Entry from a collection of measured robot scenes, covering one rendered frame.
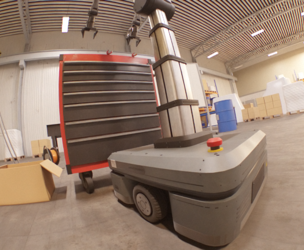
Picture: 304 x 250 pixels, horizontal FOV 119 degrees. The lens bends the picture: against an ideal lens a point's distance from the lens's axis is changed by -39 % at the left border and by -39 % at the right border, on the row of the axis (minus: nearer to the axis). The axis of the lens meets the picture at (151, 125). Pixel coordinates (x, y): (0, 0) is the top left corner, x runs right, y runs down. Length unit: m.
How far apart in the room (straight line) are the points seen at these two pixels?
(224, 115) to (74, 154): 3.87
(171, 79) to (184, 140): 0.25
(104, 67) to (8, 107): 9.27
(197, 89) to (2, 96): 10.25
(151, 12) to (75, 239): 1.10
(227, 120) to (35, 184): 4.15
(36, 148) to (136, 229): 6.64
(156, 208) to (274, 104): 7.05
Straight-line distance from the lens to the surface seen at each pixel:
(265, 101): 7.34
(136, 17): 1.58
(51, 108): 9.23
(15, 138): 7.29
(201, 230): 0.39
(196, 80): 3.89
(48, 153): 2.16
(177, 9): 11.48
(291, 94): 7.37
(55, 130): 3.93
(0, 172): 1.12
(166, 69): 0.64
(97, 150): 0.91
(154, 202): 0.49
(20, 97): 9.75
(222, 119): 4.26
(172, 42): 0.75
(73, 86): 0.97
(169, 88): 0.62
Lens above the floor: 0.33
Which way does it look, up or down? 3 degrees up
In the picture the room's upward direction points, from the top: 9 degrees counter-clockwise
